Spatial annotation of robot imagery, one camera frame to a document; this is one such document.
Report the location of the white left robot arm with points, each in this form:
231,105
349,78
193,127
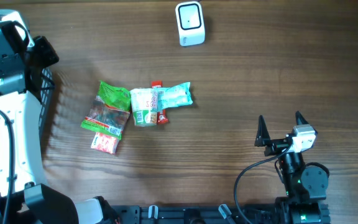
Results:
25,196

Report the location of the green snack bag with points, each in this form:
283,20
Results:
109,111

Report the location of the white barcode scanner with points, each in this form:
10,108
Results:
190,23

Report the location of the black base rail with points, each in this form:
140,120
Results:
256,213

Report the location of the green instant noodle cup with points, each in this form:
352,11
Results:
144,106

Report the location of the red snack packet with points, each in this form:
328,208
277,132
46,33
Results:
105,143

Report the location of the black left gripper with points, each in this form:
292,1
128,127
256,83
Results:
51,57

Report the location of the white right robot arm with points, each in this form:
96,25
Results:
305,183

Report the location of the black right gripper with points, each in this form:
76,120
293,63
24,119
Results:
263,135

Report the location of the light blue snack packet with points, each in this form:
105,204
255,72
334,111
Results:
173,97

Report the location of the red coffee stick sachet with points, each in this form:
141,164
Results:
161,115

